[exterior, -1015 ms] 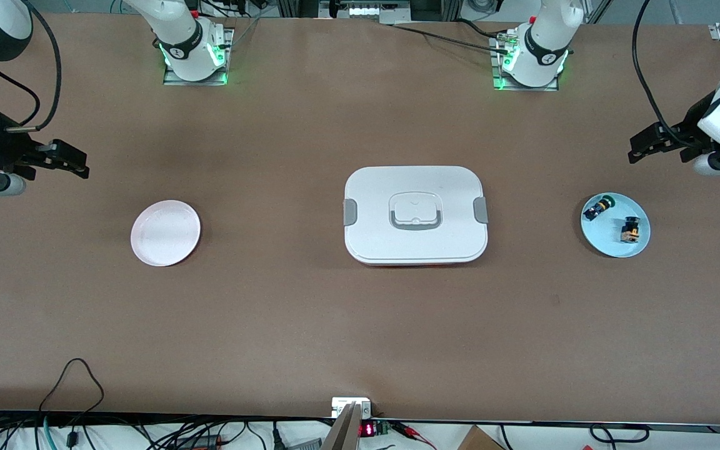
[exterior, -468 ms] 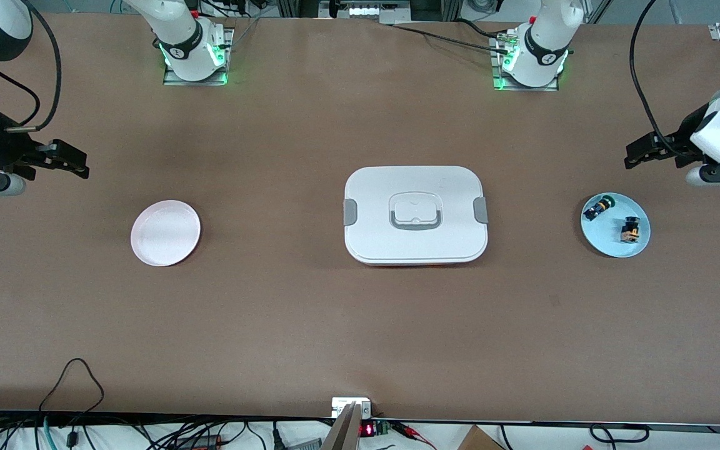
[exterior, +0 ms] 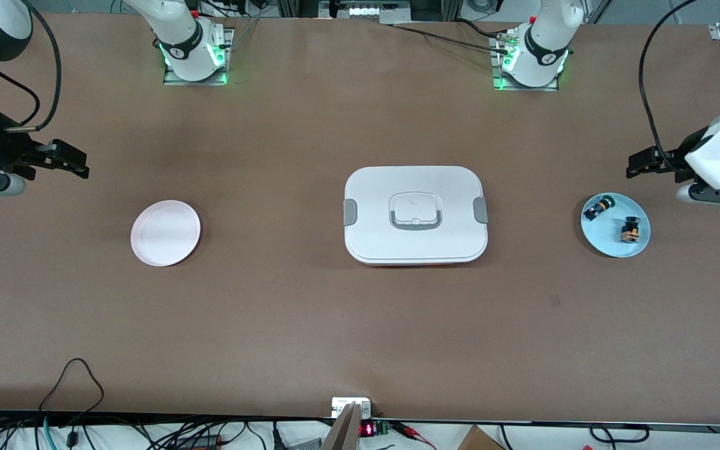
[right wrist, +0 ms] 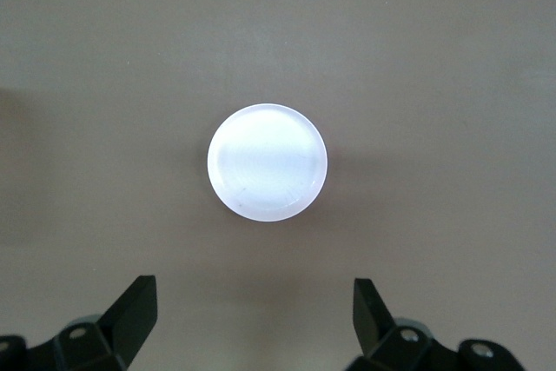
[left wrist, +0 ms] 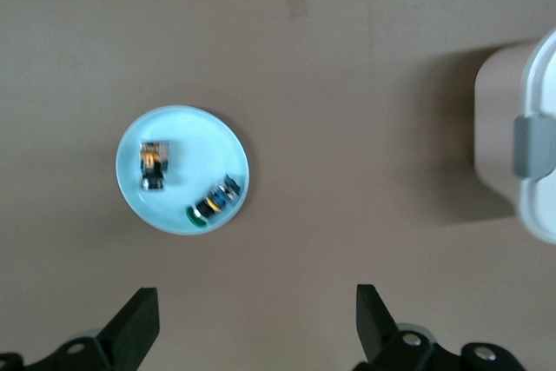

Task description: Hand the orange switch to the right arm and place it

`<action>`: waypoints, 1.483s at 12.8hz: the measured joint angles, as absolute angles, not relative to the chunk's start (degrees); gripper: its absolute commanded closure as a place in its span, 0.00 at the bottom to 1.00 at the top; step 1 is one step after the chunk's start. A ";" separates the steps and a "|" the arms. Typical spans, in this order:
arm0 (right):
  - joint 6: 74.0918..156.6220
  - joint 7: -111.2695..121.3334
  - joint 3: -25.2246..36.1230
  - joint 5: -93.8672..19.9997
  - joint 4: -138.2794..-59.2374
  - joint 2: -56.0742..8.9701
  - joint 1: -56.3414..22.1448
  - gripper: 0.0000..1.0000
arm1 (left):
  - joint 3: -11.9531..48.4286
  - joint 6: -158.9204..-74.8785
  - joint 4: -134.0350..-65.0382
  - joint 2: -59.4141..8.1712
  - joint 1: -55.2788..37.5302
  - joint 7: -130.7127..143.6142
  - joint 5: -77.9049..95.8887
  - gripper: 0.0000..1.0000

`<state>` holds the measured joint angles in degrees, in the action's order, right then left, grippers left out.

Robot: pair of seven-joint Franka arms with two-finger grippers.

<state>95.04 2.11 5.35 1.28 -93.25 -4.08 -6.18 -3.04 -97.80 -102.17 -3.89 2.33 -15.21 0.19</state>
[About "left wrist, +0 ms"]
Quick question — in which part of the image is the white lidded storage box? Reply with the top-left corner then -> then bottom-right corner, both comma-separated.
473,27 -> 556,245

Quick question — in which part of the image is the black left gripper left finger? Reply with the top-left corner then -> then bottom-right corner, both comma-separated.
0,287 -> 161,371

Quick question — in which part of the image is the brown tape patch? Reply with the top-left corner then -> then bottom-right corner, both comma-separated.
285,0 -> 308,18

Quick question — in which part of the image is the green push button switch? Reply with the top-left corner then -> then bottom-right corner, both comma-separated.
185,174 -> 242,229

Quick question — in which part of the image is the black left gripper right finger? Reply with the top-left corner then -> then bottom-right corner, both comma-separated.
353,284 -> 527,371

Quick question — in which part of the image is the grey box lid latch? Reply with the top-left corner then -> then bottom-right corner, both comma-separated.
513,112 -> 556,181

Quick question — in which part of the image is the orange and black switch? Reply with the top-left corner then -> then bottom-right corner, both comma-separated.
138,139 -> 171,192

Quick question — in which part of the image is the light blue round plate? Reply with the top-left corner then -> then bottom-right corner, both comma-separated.
115,104 -> 252,237

